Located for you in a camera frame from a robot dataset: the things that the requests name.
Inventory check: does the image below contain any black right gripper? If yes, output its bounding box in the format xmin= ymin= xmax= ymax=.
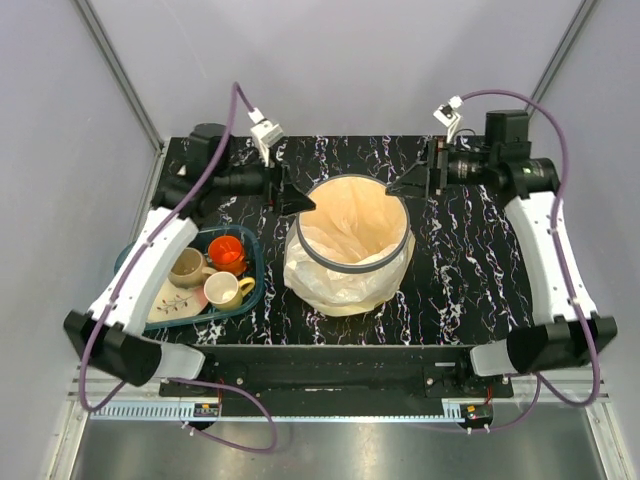
xmin=386 ymin=138 xmax=497 ymax=200

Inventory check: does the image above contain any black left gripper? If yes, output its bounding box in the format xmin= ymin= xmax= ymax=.
xmin=214 ymin=141 xmax=316 ymax=217

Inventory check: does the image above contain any detached white trash bag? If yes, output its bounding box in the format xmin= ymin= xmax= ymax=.
xmin=283 ymin=175 xmax=416 ymax=317

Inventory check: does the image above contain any grey trash bin ring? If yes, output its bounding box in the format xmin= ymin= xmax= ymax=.
xmin=294 ymin=173 xmax=411 ymax=275

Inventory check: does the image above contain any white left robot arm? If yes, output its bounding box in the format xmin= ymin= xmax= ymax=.
xmin=63 ymin=118 xmax=315 ymax=396

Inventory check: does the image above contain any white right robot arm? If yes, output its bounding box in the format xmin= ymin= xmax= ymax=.
xmin=386 ymin=110 xmax=617 ymax=397

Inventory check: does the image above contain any orange black mug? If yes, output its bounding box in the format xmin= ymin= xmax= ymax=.
xmin=207 ymin=235 xmax=247 ymax=277

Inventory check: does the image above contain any clear blue plastic tub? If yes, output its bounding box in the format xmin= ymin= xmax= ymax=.
xmin=145 ymin=225 xmax=264 ymax=331

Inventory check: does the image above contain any yellow white mug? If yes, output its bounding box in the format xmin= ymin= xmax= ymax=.
xmin=203 ymin=272 xmax=256 ymax=312

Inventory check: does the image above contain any beige ceramic cup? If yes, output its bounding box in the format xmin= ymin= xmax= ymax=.
xmin=168 ymin=247 xmax=216 ymax=289

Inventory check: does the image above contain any cream pink floral plate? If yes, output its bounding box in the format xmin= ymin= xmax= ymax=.
xmin=147 ymin=279 xmax=209 ymax=324

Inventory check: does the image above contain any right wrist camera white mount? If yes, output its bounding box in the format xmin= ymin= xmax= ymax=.
xmin=433 ymin=96 xmax=463 ymax=144

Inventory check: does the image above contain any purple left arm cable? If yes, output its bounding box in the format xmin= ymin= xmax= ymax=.
xmin=78 ymin=82 xmax=279 ymax=454

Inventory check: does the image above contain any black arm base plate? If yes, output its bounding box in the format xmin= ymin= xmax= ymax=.
xmin=198 ymin=345 xmax=514 ymax=399

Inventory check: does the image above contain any aluminium front rail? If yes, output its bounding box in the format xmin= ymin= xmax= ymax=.
xmin=86 ymin=367 xmax=592 ymax=423

